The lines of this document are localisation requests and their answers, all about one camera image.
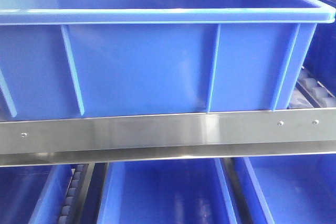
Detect lower middle blue bin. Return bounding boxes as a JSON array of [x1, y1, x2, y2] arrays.
[[97, 158, 238, 223]]

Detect large blue plastic bin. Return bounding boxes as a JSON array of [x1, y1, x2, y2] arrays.
[[1, 0, 335, 120]]

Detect steel shelf front beam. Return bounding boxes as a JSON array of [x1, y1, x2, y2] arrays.
[[1, 108, 335, 167]]

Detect lower roller track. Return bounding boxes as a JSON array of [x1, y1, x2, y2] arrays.
[[57, 163, 95, 224]]

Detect lower right blue bin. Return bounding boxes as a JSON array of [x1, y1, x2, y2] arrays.
[[234, 154, 335, 223]]

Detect lower left blue bin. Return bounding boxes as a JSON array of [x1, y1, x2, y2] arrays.
[[1, 165, 72, 223]]

